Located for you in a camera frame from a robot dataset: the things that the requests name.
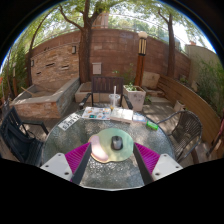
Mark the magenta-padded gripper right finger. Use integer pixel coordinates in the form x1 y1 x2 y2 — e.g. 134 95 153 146
132 142 184 186

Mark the dark wooden slatted chair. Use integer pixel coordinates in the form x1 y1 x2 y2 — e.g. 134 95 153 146
78 75 134 111

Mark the colourful picture sheet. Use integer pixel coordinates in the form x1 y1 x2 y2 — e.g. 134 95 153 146
81 106 112 121

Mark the thick forked tree trunk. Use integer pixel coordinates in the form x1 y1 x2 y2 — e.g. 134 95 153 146
58 0 114 84

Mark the black slatted armchair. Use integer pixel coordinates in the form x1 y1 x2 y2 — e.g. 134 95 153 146
0 105 50 167

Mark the brown wicker chair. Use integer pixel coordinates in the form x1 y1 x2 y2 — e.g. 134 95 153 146
156 109 204 164

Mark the thin leaning tree trunk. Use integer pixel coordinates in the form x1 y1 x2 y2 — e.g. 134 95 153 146
26 13 51 88

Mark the slim tree trunk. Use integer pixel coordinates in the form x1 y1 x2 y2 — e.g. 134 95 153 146
157 8 177 79

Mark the beige stone slab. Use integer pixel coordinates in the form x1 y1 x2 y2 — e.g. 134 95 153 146
141 70 162 90

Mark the stone raised garden bed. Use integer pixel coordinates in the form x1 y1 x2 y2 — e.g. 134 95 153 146
9 77 81 121

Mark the small white planter pot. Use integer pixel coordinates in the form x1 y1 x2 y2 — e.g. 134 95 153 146
173 99 186 113

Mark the white wall utility box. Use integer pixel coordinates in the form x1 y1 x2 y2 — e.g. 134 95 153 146
91 62 103 75

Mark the dark grey computer mouse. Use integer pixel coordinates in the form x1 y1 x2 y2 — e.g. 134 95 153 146
111 135 124 151

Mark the white square planter with plant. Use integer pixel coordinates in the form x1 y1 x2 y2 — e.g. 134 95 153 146
122 83 147 112

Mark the small blue-white booklet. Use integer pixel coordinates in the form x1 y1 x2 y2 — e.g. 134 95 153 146
132 113 148 125

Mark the open white book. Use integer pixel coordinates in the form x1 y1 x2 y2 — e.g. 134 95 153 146
109 107 135 124

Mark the clear plastic cup with straw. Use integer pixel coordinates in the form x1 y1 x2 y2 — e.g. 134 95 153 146
108 85 121 111

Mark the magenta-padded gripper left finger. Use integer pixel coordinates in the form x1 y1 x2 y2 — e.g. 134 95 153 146
40 142 93 185

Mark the small green object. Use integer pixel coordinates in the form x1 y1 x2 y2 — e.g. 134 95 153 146
146 120 160 131

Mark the wooden garden lamp post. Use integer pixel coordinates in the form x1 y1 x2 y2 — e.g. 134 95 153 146
134 31 149 88

